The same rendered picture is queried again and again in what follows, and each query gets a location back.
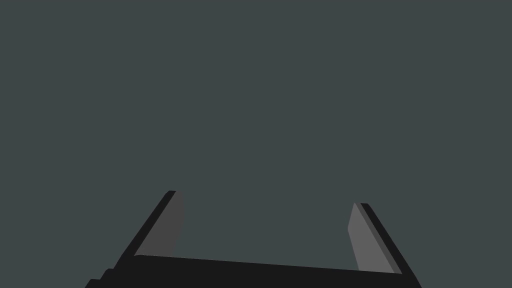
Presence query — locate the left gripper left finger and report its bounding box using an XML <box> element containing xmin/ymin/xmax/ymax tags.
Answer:
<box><xmin>119</xmin><ymin>190</ymin><xmax>185</xmax><ymax>259</ymax></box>

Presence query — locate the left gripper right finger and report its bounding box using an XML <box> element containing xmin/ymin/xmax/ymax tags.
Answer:
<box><xmin>347</xmin><ymin>202</ymin><xmax>411</xmax><ymax>276</ymax></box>

